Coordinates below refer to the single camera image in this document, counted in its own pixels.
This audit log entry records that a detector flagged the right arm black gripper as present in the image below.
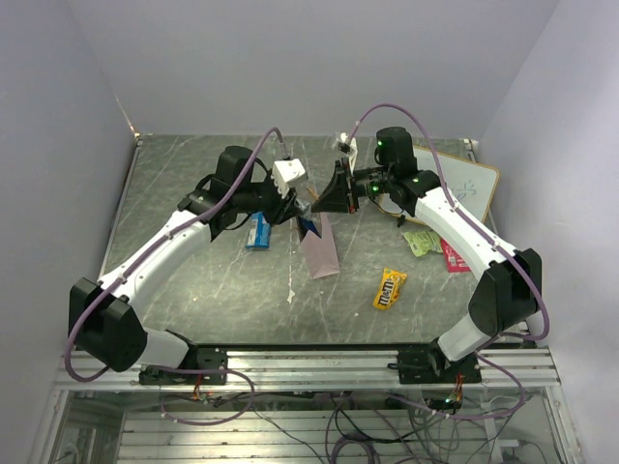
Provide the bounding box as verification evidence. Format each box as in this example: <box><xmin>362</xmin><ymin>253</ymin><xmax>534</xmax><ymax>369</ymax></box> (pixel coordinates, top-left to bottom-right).
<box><xmin>311</xmin><ymin>158</ymin><xmax>393</xmax><ymax>215</ymax></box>

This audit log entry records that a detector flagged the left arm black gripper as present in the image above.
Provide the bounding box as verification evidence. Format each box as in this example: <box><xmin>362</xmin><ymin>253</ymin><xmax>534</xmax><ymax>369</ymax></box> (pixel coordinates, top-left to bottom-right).
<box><xmin>234</xmin><ymin>170</ymin><xmax>303</xmax><ymax>227</ymax></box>

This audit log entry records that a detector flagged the silver Big Foot candy packet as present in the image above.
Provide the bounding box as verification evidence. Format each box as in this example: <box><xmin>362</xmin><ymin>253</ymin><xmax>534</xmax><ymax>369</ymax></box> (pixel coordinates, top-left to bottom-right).
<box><xmin>295</xmin><ymin>198</ymin><xmax>312</xmax><ymax>220</ymax></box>

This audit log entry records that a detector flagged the white paper bag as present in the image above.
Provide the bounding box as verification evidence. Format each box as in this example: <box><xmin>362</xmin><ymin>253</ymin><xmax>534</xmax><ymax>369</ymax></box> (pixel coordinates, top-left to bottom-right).
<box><xmin>300</xmin><ymin>213</ymin><xmax>340</xmax><ymax>279</ymax></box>

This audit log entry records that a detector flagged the blue Burts chips bag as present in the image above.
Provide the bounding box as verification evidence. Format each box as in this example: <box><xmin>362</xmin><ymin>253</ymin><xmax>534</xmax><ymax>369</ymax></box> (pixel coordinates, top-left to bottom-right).
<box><xmin>296</xmin><ymin>217</ymin><xmax>321</xmax><ymax>241</ymax></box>

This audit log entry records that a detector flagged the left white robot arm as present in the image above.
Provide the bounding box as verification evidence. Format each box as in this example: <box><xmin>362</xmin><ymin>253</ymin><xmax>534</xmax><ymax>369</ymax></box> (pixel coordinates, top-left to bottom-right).
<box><xmin>69</xmin><ymin>146</ymin><xmax>307</xmax><ymax>384</ymax></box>

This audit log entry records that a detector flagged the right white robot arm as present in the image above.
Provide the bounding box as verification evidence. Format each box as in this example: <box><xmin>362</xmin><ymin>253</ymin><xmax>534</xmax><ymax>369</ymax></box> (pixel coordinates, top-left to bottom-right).
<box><xmin>312</xmin><ymin>127</ymin><xmax>542</xmax><ymax>383</ymax></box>

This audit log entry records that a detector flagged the blue cookie snack packet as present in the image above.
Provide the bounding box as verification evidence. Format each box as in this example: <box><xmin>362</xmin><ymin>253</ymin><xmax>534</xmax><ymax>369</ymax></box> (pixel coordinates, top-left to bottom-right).
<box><xmin>246</xmin><ymin>212</ymin><xmax>271</xmax><ymax>249</ymax></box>

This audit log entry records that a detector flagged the green snack packet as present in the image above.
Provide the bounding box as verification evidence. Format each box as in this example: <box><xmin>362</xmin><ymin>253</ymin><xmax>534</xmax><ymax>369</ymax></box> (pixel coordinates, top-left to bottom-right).
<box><xmin>402</xmin><ymin>230</ymin><xmax>442</xmax><ymax>257</ymax></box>

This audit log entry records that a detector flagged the yellow M&M's packet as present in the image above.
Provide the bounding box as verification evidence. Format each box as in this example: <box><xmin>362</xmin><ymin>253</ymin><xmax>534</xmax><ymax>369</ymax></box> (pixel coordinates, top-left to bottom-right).
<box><xmin>373</xmin><ymin>268</ymin><xmax>407</xmax><ymax>310</ymax></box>

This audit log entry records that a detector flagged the red snack packet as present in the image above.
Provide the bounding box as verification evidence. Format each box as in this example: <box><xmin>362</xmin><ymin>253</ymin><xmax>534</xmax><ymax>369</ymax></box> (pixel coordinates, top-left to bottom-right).
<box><xmin>440</xmin><ymin>239</ymin><xmax>471</xmax><ymax>274</ymax></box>

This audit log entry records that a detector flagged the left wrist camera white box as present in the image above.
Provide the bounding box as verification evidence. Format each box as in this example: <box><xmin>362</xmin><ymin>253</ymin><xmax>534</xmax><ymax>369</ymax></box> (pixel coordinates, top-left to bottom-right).
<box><xmin>272</xmin><ymin>159</ymin><xmax>308</xmax><ymax>198</ymax></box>

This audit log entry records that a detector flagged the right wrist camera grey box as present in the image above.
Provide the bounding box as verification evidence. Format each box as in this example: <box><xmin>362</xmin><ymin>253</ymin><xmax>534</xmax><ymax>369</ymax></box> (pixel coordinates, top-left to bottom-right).
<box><xmin>333</xmin><ymin>132</ymin><xmax>358</xmax><ymax>171</ymax></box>

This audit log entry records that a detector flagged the whiteboard with yellow frame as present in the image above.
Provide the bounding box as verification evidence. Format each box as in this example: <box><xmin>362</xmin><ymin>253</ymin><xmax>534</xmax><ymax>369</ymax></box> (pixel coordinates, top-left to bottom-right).
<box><xmin>376</xmin><ymin>144</ymin><xmax>501</xmax><ymax>228</ymax></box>

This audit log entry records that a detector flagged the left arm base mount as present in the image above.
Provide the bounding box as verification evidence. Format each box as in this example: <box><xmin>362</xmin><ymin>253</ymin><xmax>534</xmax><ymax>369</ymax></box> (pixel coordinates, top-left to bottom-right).
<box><xmin>138</xmin><ymin>345</ymin><xmax>228</xmax><ymax>386</ymax></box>

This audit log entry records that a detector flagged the aluminium frame rail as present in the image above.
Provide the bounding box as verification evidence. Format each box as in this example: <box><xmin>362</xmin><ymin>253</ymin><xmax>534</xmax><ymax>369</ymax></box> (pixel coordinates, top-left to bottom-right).
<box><xmin>52</xmin><ymin>345</ymin><xmax>562</xmax><ymax>391</ymax></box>

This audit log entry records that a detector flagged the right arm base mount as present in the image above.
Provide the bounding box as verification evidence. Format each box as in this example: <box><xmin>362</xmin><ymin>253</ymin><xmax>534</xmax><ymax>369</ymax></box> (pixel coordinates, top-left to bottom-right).
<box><xmin>388</xmin><ymin>343</ymin><xmax>482</xmax><ymax>385</ymax></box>

